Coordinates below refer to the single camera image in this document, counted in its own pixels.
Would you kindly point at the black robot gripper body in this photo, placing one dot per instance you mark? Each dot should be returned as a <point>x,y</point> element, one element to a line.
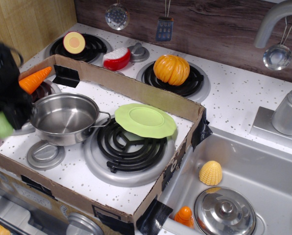
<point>15,103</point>

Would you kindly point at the light green toy broccoli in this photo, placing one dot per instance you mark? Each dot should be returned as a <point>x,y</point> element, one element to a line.
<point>6,128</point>

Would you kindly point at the stainless steel pot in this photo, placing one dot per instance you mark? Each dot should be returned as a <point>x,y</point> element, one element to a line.
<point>65,119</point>

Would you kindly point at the steel pot lid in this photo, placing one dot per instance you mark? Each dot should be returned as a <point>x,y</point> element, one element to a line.
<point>224,211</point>

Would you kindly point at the orange toy carrot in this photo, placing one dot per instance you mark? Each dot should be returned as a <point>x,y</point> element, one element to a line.
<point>30,83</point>

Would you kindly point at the grey stove knob front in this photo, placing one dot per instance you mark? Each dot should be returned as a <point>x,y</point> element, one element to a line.
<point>45,156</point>

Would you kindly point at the grey stove knob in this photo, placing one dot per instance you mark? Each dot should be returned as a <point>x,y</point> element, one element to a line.
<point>45,156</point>
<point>138,53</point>

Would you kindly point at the brown cardboard fence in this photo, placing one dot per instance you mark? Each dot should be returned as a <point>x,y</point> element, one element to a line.
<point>71,187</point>

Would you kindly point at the halved toy peach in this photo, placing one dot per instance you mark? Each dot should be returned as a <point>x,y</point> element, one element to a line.
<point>74,42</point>

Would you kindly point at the back left black burner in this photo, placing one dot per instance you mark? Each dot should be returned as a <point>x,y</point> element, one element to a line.
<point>95,48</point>

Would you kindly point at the front right black burner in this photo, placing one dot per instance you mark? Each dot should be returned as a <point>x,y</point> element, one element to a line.
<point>123,159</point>

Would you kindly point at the hanging slotted spoon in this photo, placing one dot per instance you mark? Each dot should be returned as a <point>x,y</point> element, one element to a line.
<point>117,16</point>

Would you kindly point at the grey stove knob back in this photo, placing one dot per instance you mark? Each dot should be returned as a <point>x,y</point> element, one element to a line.
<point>138,53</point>

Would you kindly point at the light green plastic plate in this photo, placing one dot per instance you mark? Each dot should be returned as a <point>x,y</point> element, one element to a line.
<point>145,121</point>

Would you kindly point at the orange toy pumpkin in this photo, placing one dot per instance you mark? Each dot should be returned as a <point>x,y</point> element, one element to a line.
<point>171,69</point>

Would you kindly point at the hanging metal spatula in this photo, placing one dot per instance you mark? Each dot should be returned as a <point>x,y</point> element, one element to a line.
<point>164,26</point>

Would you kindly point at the back right black burner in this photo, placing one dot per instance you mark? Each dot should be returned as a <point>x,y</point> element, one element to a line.
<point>195,88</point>

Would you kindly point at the small orange toy bottle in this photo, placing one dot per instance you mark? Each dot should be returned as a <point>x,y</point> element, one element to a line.
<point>185,217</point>

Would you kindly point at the yellow toy corn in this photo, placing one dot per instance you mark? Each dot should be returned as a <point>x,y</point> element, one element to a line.
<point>211,173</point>

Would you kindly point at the hanging metal ladle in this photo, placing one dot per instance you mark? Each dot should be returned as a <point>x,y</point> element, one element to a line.
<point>279,56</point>

